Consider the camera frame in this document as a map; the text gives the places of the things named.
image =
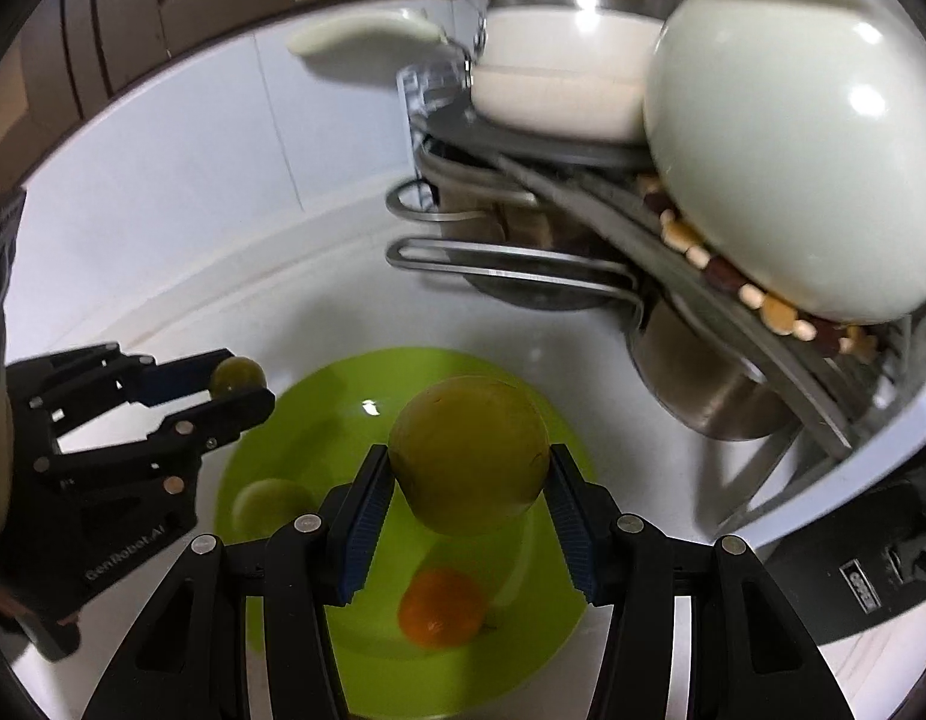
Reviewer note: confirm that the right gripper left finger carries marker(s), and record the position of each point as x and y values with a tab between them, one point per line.
184	656

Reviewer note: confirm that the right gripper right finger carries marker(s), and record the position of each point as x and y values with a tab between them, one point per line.
751	655

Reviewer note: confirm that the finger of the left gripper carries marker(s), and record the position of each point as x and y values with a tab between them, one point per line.
189	434
174	380

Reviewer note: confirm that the small dark green citrus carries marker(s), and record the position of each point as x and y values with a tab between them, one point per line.
236	376

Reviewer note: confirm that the green apple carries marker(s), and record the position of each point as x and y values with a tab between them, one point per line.
470	453
266	505

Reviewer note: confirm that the large orange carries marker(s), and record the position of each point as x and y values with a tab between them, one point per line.
442	609

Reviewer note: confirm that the left hand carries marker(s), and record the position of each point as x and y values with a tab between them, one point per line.
11	606

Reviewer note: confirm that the green plate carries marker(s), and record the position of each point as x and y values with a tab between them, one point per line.
538	655

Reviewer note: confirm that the black knife block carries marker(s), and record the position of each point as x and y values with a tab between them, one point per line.
861	565

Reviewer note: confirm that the steel pot lower right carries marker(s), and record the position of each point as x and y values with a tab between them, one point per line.
701	381

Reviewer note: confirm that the beaded wooden trivet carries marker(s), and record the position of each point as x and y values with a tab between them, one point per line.
781	317

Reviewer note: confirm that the steel pan lower left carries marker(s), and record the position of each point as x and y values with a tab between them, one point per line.
508	246

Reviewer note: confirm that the grey white pot rack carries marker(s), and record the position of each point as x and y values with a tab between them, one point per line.
864	418

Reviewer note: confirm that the cream saucepan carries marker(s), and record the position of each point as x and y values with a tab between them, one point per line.
564	72

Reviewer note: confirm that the white ceramic pot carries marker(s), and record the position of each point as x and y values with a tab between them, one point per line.
792	136

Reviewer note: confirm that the dark wooden window frame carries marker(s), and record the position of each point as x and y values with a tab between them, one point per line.
63	62

